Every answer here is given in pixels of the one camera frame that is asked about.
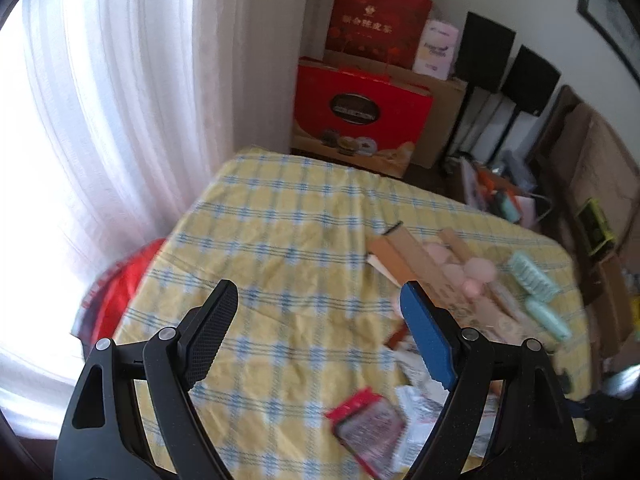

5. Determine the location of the brown wooden folding fan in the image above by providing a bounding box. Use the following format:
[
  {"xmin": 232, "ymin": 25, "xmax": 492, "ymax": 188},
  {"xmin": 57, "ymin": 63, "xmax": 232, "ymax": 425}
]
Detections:
[{"xmin": 367, "ymin": 223, "xmax": 503, "ymax": 342}]

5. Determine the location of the patterned folding fan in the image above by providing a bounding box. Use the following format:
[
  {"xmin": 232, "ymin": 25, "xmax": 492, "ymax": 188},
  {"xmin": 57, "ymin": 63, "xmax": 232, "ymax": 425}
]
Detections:
[{"xmin": 437, "ymin": 228, "xmax": 535, "ymax": 346}]

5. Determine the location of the silver snack packet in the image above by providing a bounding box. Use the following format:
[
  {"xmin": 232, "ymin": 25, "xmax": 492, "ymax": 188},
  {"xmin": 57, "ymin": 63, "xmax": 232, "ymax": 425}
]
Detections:
[{"xmin": 391, "ymin": 353, "xmax": 501, "ymax": 466}]

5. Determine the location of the pink handheld fan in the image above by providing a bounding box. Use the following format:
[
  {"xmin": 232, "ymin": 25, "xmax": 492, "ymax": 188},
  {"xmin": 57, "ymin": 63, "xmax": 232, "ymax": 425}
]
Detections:
[{"xmin": 423, "ymin": 230, "xmax": 533, "ymax": 346}]

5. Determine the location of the red snack packet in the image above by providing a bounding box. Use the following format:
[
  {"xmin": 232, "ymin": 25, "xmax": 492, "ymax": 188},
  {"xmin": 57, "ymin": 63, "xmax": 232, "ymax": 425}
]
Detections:
[{"xmin": 326, "ymin": 388, "xmax": 406, "ymax": 479}]

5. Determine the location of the mint green handheld fan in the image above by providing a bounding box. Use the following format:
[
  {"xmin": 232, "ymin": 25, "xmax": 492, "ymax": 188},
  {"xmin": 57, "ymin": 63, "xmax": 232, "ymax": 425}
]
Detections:
[{"xmin": 506, "ymin": 252, "xmax": 573, "ymax": 342}]

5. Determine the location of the yellow plaid tablecloth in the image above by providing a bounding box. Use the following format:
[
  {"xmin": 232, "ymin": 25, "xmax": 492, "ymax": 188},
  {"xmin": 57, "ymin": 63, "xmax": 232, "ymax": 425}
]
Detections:
[{"xmin": 115, "ymin": 148, "xmax": 591, "ymax": 479}]

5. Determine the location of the green portable radio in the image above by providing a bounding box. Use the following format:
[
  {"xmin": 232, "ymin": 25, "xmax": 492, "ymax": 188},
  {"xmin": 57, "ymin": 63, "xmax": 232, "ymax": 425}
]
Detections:
[{"xmin": 576, "ymin": 197, "xmax": 616, "ymax": 261}]

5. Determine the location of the brown sofa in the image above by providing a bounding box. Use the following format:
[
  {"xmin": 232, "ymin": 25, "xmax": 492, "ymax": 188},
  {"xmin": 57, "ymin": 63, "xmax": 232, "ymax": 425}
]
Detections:
[{"xmin": 526, "ymin": 84, "xmax": 639, "ymax": 274}]

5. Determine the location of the red chocolate gift box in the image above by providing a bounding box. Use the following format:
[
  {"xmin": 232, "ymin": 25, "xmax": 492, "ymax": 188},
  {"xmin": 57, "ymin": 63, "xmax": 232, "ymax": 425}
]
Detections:
[{"xmin": 291, "ymin": 58, "xmax": 434, "ymax": 178}]

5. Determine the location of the brown carton under bags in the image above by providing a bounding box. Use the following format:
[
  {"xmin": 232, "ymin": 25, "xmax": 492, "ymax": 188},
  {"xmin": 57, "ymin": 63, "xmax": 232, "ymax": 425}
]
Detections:
[{"xmin": 322, "ymin": 50, "xmax": 466, "ymax": 168}]

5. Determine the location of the white sheer curtain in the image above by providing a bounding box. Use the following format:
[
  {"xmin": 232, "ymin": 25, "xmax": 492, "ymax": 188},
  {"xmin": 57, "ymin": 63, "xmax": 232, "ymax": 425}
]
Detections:
[{"xmin": 1, "ymin": 0, "xmax": 332, "ymax": 439}]

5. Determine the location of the right black speaker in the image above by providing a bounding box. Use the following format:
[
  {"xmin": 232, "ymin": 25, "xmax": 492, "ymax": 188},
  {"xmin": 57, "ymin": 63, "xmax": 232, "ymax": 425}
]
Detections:
[{"xmin": 500, "ymin": 46, "xmax": 561, "ymax": 117}]

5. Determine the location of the black speaker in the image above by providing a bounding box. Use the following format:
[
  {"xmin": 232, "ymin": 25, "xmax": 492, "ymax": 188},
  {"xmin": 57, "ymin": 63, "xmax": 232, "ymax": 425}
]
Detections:
[
  {"xmin": 454, "ymin": 12, "xmax": 516, "ymax": 93},
  {"xmin": 500, "ymin": 46, "xmax": 561, "ymax": 117}
]

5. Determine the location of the left black speaker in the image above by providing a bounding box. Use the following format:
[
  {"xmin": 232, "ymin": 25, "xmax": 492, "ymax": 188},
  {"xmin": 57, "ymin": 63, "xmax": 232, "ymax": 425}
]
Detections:
[{"xmin": 454, "ymin": 12, "xmax": 516, "ymax": 93}]

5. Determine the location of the pink tissue box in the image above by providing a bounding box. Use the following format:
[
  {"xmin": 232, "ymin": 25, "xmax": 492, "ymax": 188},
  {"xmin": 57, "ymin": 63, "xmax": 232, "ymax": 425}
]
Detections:
[{"xmin": 412, "ymin": 20, "xmax": 459, "ymax": 80}]

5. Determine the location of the red tea gift bag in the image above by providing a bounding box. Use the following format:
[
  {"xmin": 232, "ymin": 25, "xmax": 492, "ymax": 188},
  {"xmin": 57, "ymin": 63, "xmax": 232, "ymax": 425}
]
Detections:
[{"xmin": 326, "ymin": 0, "xmax": 432, "ymax": 70}]

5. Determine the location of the framed ink painting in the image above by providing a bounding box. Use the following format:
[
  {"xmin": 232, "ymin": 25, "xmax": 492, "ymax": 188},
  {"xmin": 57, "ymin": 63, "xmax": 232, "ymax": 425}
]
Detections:
[{"xmin": 577, "ymin": 0, "xmax": 639, "ymax": 84}]

